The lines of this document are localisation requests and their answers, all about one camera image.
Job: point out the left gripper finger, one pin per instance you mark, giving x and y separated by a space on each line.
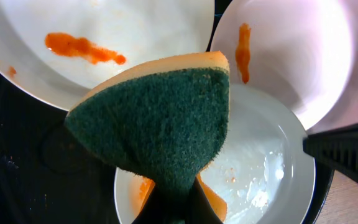
203 206

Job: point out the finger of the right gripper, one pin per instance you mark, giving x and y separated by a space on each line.
337 149

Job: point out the light grey plate bottom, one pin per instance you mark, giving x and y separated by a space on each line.
262 174

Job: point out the green and yellow sponge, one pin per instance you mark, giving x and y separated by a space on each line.
165 120

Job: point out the round black serving tray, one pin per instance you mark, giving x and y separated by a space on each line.
46 175

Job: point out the pinkish white plate top right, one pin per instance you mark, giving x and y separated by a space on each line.
303 52

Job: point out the white plate top left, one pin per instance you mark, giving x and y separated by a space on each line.
139 30

